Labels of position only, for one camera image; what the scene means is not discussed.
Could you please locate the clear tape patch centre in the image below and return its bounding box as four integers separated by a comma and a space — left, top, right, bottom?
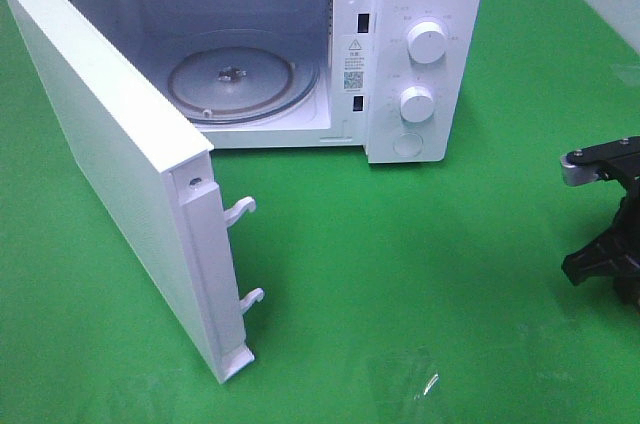
367, 346, 446, 423

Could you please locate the white microwave door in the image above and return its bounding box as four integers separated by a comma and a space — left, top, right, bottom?
8, 0, 264, 382

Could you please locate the white microwave oven body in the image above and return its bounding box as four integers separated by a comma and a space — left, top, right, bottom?
69, 0, 480, 163

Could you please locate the upper white microwave knob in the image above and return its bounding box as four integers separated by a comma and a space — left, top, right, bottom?
407, 19, 447, 64

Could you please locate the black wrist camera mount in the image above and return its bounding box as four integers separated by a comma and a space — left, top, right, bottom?
560, 136, 639, 190

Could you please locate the round door release button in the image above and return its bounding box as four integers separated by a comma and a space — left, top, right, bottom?
393, 133, 423, 158

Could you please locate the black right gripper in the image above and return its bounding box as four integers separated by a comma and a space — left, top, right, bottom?
562, 178, 639, 307

